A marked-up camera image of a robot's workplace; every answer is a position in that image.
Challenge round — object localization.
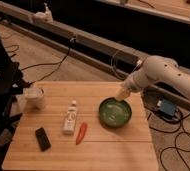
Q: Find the red chili pepper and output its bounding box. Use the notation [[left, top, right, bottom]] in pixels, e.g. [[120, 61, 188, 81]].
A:
[[76, 122, 87, 145]]

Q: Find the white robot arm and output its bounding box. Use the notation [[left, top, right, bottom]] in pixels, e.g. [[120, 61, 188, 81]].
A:
[[115, 55, 190, 101]]

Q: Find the green bowl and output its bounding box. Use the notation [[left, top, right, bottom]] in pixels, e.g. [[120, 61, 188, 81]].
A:
[[98, 97, 132, 128]]

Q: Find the blue power box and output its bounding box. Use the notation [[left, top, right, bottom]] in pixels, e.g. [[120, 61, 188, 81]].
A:
[[157, 99, 176, 117]]

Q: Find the white tube bottle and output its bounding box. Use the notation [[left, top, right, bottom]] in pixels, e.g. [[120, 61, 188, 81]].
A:
[[63, 100, 78, 135]]

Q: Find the white cup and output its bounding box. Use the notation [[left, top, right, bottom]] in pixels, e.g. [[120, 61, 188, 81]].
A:
[[24, 88, 45, 109]]

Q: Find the black phone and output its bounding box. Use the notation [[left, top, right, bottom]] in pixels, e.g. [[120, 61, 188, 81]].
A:
[[35, 128, 51, 151]]

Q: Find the black cable right floor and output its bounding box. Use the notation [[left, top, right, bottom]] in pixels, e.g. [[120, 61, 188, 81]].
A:
[[144, 106, 190, 171]]

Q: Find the long metal rail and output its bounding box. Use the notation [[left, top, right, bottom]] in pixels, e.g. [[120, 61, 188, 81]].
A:
[[0, 0, 190, 107]]

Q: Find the black floor cable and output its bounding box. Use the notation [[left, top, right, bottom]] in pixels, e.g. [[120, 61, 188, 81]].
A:
[[20, 37, 78, 84]]

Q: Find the white object on rail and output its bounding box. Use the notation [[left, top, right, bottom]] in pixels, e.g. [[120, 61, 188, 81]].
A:
[[33, 4, 53, 22]]

